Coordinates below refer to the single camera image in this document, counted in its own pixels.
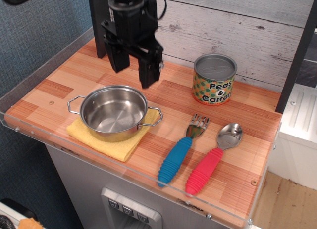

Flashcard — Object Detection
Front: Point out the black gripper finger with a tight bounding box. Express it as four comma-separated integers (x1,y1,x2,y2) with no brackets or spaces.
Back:
105,40,130,73
138,59,164,89

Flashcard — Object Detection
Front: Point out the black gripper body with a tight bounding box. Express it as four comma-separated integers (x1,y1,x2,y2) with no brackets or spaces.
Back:
102,1,163,61

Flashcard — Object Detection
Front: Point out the small steel pot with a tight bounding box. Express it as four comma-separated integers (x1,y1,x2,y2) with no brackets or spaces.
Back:
67,85,163,142

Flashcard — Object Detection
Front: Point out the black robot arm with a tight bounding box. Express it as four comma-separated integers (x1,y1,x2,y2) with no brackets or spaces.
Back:
102,0,163,89

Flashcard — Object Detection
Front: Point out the yellow folded cloth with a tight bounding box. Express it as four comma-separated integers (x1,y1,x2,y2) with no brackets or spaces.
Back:
66,117,151,162

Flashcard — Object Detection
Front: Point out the peas and carrots tin can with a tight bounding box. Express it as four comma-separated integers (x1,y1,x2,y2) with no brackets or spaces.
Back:
192,54,237,106

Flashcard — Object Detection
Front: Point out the clear acrylic table guard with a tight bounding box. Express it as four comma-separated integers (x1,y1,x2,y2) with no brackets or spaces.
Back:
1,30,281,229

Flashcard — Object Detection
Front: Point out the grey toy fridge cabinet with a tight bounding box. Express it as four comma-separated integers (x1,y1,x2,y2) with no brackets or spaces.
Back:
47,145,225,229

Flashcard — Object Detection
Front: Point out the silver dispenser button panel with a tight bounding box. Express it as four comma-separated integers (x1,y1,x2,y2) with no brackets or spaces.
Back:
101,187,163,229

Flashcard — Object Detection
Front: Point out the white toy sink unit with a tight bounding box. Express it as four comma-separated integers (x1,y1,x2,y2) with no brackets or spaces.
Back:
268,84,317,189

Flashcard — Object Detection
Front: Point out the orange plush object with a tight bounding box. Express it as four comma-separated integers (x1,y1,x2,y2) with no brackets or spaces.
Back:
18,218,44,229

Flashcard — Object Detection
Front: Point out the black upright post left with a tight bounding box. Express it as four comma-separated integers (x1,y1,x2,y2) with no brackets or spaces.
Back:
89,0,110,58

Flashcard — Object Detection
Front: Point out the black upright post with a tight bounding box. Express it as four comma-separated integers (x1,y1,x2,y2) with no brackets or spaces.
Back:
275,0,317,114
89,0,110,58

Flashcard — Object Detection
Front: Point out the blue handled fork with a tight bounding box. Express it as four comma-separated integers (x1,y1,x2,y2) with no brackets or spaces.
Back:
158,114,210,187

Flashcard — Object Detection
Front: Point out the red handled spoon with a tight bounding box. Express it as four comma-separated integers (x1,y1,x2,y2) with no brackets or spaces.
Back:
185,123,243,195

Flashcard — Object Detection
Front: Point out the black upright post right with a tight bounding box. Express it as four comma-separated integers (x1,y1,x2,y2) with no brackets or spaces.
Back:
275,0,317,114

